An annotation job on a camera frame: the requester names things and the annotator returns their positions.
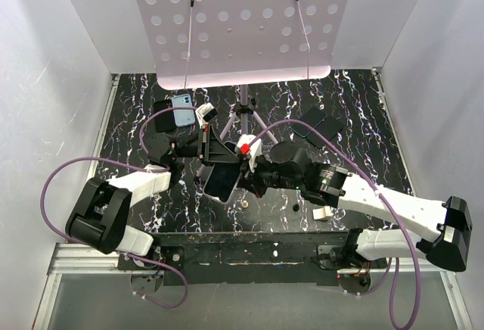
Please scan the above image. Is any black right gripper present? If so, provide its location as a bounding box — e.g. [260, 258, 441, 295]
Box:
[234, 149, 302, 198]

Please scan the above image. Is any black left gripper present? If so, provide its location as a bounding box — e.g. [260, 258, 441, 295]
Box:
[174, 124, 242, 167]

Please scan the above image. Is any black device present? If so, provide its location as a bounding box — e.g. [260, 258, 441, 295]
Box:
[203, 142, 241, 204]

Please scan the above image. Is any light blue phone case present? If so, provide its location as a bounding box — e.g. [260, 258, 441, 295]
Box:
[172, 94, 195, 127]

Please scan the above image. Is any black smartphone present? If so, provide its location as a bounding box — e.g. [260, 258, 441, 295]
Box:
[291, 107, 327, 138]

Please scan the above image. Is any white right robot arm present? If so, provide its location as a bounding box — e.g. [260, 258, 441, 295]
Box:
[236, 142, 473, 272]

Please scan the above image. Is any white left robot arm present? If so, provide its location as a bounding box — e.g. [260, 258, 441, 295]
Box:
[65, 125, 238, 269]

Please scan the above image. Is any black phone beside blue case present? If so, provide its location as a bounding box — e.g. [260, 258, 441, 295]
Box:
[153, 99, 177, 133]

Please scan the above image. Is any black phone case on table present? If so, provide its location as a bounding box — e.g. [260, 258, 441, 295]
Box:
[306, 116, 343, 148]

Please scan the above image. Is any small white beige block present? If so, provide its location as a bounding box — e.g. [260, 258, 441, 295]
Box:
[312, 206, 334, 221]

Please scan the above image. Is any white perforated music stand desk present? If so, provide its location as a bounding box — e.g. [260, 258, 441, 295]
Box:
[136, 0, 348, 90]

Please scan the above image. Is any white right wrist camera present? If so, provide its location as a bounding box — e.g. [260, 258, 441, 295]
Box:
[235, 134, 262, 165]

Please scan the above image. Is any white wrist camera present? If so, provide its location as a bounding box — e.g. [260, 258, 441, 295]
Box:
[235, 134, 262, 165]
[195, 103, 218, 127]

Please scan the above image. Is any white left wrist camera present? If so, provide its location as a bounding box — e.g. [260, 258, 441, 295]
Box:
[195, 103, 218, 127]

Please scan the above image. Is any black metal base plate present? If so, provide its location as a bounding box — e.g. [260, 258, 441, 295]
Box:
[116, 231, 389, 288]

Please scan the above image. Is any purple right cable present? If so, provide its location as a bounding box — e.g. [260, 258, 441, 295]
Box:
[249, 120, 423, 330]

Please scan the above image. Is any aluminium frame rail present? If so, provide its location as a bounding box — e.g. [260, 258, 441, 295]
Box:
[32, 74, 475, 329]

